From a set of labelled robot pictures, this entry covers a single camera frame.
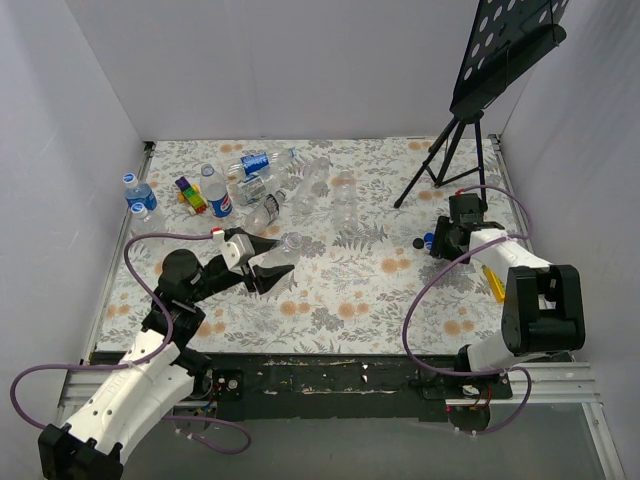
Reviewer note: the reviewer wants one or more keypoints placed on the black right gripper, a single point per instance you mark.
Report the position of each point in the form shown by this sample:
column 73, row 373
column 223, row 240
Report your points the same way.
column 441, row 239

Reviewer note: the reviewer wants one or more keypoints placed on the colourful toy block car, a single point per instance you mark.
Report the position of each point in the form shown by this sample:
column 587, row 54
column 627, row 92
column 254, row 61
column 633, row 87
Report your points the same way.
column 190, row 196

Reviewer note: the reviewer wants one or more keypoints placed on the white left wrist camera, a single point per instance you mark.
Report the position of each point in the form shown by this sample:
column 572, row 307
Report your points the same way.
column 235, row 247

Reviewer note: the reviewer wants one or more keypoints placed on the small labelled clear bottle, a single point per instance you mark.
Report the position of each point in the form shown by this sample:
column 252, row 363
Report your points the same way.
column 256, row 186

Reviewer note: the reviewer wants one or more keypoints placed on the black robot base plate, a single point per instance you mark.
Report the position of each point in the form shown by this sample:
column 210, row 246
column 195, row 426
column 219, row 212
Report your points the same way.
column 242, row 387

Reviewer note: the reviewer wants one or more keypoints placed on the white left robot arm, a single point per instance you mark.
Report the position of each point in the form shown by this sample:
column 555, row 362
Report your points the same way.
column 158, row 369

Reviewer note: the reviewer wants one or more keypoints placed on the Pepsi plastic bottle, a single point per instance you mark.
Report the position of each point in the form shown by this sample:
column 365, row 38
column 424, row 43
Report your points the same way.
column 274, row 160
column 214, row 190

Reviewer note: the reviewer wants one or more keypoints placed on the Pocari Sweat plastic bottle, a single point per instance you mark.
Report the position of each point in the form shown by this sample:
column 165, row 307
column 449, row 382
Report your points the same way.
column 141, row 193

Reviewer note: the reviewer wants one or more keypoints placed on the black music stand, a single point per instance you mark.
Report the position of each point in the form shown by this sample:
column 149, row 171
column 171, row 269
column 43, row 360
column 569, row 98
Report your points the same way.
column 506, row 40

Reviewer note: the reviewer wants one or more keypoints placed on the tall clear plastic bottle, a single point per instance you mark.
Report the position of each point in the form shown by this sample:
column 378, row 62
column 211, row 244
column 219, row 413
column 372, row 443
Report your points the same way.
column 315, row 176

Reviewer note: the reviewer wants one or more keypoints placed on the clear bottle black label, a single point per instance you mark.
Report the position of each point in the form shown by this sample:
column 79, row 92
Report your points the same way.
column 265, row 213

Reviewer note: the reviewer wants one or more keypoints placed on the yellow green toy blocks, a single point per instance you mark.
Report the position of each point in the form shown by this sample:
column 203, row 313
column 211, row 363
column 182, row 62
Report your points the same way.
column 496, row 286

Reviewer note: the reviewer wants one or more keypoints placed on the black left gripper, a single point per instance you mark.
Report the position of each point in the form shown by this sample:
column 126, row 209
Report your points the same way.
column 250, row 275

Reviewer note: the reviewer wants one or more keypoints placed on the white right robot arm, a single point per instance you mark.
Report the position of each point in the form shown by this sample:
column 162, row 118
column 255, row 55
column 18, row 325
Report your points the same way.
column 542, row 311

